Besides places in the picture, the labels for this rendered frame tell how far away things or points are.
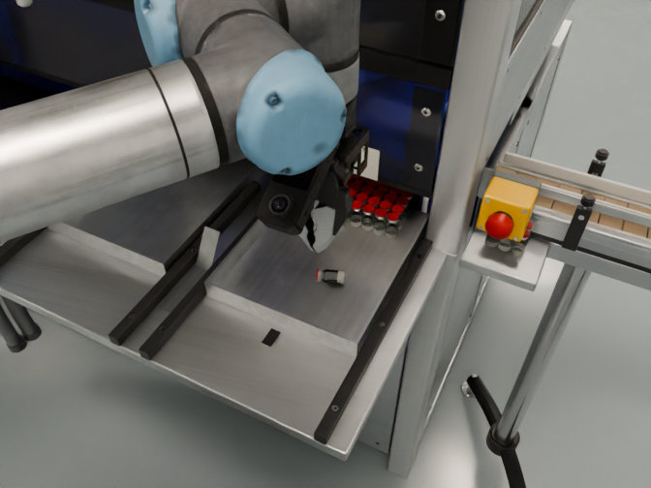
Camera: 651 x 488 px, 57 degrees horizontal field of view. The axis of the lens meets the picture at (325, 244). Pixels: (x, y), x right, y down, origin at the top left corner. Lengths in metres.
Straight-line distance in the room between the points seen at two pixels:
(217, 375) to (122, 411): 1.08
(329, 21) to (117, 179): 0.24
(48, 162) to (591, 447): 1.75
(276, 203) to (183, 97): 0.22
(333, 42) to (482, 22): 0.30
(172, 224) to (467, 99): 0.55
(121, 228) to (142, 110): 0.75
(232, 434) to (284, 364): 0.97
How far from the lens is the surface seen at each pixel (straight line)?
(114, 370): 2.04
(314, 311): 0.94
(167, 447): 1.86
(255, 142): 0.38
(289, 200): 0.59
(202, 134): 0.39
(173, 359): 0.92
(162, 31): 0.50
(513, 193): 0.95
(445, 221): 1.00
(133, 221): 1.13
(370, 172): 0.99
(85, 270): 1.07
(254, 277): 0.99
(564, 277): 1.22
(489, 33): 0.82
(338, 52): 0.56
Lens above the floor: 1.62
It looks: 45 degrees down
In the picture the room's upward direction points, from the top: straight up
